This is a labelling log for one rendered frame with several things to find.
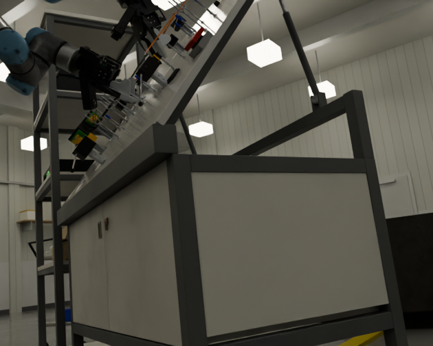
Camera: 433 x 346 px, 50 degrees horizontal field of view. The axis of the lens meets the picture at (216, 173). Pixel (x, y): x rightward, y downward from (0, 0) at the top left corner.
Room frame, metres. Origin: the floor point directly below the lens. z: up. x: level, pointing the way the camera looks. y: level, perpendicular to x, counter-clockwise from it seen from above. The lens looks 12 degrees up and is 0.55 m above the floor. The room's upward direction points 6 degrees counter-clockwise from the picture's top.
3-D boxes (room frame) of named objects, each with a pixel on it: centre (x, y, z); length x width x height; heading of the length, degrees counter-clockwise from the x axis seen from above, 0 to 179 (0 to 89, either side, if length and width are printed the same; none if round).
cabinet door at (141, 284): (1.23, 0.24, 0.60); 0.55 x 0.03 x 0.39; 29
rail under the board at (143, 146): (1.46, 0.39, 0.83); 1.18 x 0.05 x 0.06; 29
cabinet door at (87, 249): (1.71, 0.50, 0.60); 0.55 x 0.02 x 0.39; 29
